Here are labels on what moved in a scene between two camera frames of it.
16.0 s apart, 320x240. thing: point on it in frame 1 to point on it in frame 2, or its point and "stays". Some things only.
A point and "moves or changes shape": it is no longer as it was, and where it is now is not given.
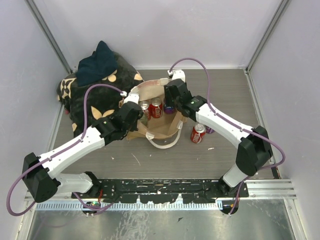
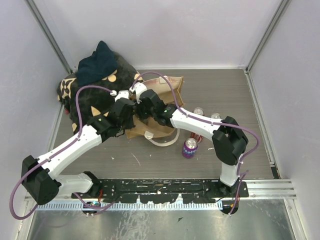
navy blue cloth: (102, 63) stays
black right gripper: (169, 100) to (138, 112)
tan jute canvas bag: (164, 131) stays
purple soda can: (169, 110) moves or changes shape
